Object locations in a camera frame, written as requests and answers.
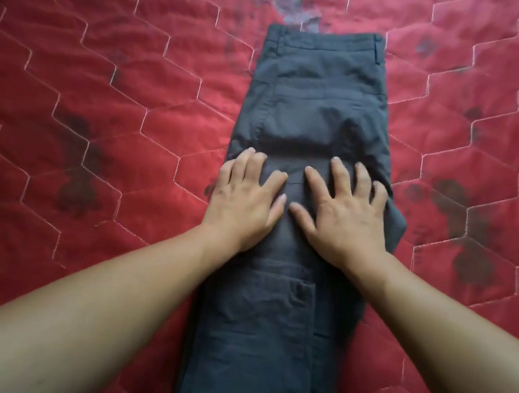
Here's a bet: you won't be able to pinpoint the person's right hand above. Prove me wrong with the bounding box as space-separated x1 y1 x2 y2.
280 150 401 279

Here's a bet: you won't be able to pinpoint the person's left hand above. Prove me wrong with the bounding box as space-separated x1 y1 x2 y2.
197 141 295 261

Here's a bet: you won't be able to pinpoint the dark grey trousers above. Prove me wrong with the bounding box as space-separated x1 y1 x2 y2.
173 10 436 393

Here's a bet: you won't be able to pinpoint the person's left forearm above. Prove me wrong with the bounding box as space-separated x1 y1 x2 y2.
0 193 237 393

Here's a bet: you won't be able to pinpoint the person's right forearm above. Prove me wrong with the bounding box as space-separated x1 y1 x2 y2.
336 246 519 393

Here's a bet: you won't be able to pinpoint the red quilted mattress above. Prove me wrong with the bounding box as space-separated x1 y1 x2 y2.
0 0 519 393

